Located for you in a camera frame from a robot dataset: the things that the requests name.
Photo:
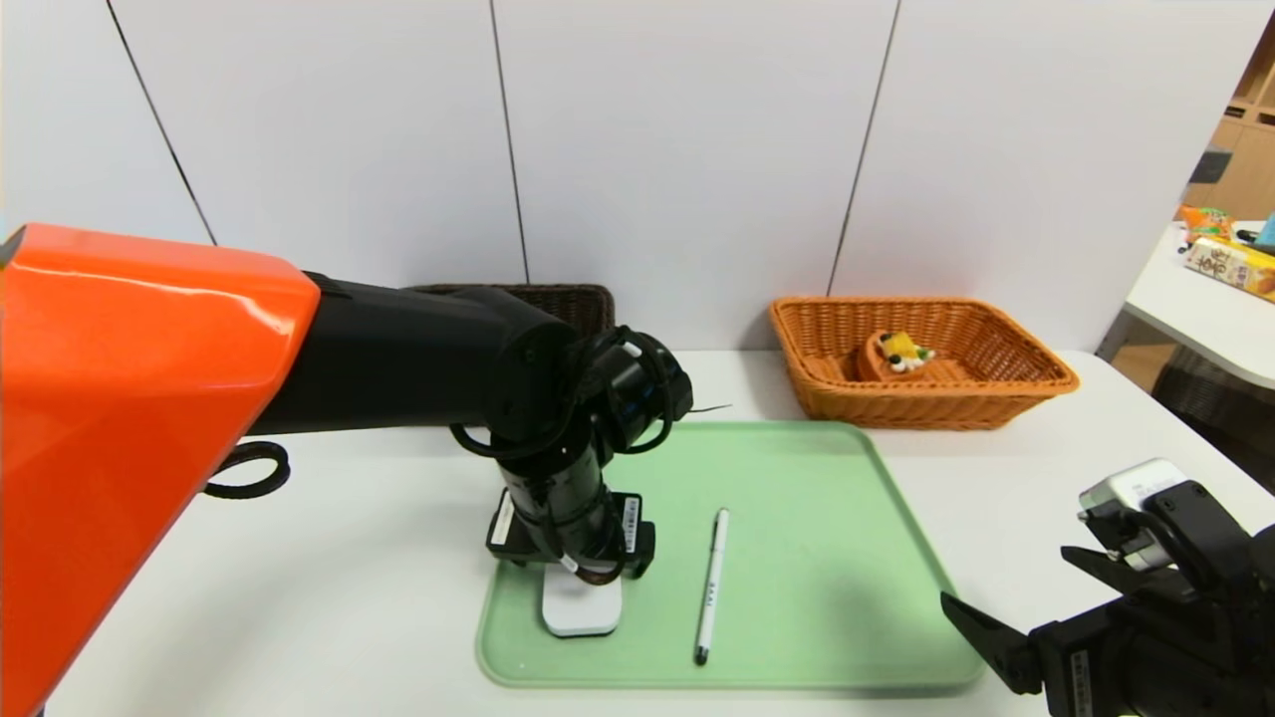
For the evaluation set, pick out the orange wicker basket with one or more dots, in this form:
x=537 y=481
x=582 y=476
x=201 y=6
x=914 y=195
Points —
x=896 y=408

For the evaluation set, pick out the white side table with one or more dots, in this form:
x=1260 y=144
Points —
x=1195 y=309

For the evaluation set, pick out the green plastic tray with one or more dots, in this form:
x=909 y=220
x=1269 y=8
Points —
x=797 y=518

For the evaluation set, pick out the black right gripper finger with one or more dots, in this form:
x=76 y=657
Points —
x=996 y=647
x=1111 y=573

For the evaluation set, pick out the dark brown wicker basket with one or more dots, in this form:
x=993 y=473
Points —
x=588 y=307

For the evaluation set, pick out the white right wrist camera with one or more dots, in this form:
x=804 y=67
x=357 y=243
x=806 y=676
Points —
x=1131 y=493

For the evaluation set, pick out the white pen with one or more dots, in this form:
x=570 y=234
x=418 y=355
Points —
x=713 y=588

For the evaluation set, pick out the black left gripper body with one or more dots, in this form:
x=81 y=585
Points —
x=630 y=526

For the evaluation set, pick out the orange snack bag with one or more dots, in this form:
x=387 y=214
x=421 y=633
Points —
x=1205 y=221

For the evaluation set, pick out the light blue object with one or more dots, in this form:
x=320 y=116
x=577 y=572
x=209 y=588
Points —
x=1265 y=231

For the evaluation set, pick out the wooden shelf unit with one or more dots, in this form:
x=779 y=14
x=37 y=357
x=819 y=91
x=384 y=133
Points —
x=1250 y=149

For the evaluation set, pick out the white rectangular case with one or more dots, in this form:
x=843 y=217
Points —
x=583 y=609

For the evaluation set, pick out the toy waffle fruit slice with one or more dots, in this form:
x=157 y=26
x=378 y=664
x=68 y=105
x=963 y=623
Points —
x=882 y=360

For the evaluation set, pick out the yellow snack box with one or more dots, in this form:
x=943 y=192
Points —
x=1225 y=264

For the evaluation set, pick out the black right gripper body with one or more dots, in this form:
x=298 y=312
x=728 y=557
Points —
x=1074 y=664

